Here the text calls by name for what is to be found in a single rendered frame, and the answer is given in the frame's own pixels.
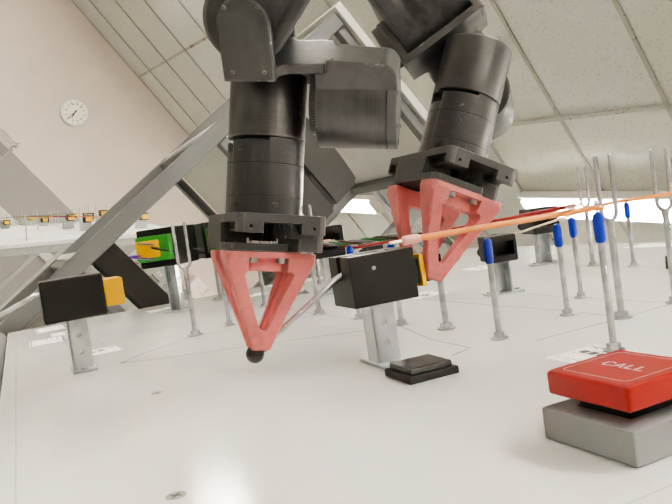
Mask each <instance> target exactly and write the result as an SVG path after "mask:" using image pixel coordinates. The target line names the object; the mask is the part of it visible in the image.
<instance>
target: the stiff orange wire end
mask: <svg viewBox="0 0 672 504"><path fill-rule="evenodd" d="M604 208H605V206H604V205H598V206H594V205H593V206H587V207H583V208H577V209H571V210H565V211H559V212H553V213H547V214H541V215H535V216H529V217H523V218H517V219H511V220H505V221H499V222H493V223H487V224H481V225H475V226H469V227H463V228H457V229H451V230H445V231H439V232H433V233H427V234H421V235H419V234H412V235H406V236H403V237H402V238H401V240H395V241H390V242H389V244H397V243H402V244H404V245H408V244H414V243H419V242H420V241H424V240H429V239H435V238H441V237H447V236H453V235H459V234H464V233H470V232H476V231H482V230H488V229H494V228H499V227H505V226H511V225H517V224H523V223H529V222H535V221H540V220H546V219H552V218H558V217H564V216H570V215H575V214H581V213H587V212H592V211H597V210H603V209H604Z"/></svg>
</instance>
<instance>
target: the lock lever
mask: <svg viewBox="0 0 672 504"><path fill-rule="evenodd" d="M340 280H342V273H340V274H338V275H336V276H335V277H333V278H332V279H331V280H330V281H329V282H328V283H327V284H326V285H325V286H324V287H323V288H322V289H321V290H320V291H319V292H318V293H316V294H315V295H314V296H313V297H312V298H311V299H310V300H309V301H308V302H307V303H306V304H305V305H304V306H302V307H301V308H300V309H299V310H298V311H297V312H296V313H295V314H294V315H293V316H292V317H290V318H289V319H288V320H287V321H286V322H285V323H284V324H283V325H282V327H281V329H280V331H279V333H278V335H277V337H276V339H277V338H278V337H279V336H280V335H281V334H282V333H284V332H285V331H286V330H287V329H288V328H289V327H290V326H291V325H292V324H293V323H294V322H295V321H297V320H298V319H299V318H300V317H301V316H302V315H303V314H304V313H305V312H306V311H307V310H308V309H310V308H311V307H312V306H313V305H314V304H315V303H316V302H317V301H318V300H319V299H320V298H321V297H322V296H323V295H324V294H326V293H327V292H328V291H329V290H330V289H331V288H332V287H333V286H334V285H335V284H336V283H337V282H338V281H340ZM276 339H275V340H276Z"/></svg>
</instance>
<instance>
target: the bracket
mask: <svg viewBox="0 0 672 504"><path fill-rule="evenodd" d="M361 310H362V317H363V324H364V331H365V338H366V345H367V352H368V357H365V358H361V359H360V361H361V362H364V363H367V364H369V365H372V366H375V367H378V368H381V369H384V370H385V369H386V368H390V363H391V362H395V361H399V360H403V359H404V358H401V354H400V347H399V340H398V333H397V326H396V319H395V312H394V305H393V302H390V303H385V304H380V305H375V306H370V307H366V308H361Z"/></svg>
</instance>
